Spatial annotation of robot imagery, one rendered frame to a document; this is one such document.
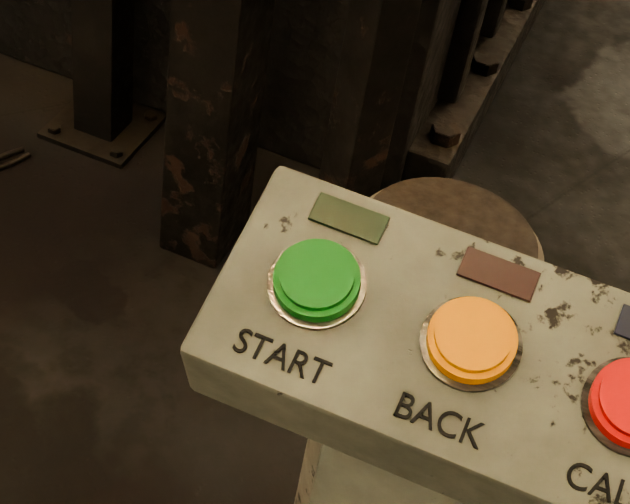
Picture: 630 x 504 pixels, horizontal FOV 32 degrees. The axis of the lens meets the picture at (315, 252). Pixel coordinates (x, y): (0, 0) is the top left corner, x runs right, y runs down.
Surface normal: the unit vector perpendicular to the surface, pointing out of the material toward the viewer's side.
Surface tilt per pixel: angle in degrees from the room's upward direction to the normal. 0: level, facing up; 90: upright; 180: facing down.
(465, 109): 0
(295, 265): 20
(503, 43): 0
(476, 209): 0
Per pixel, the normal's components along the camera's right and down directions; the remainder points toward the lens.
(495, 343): 0.00, -0.47
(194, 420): 0.13, -0.72
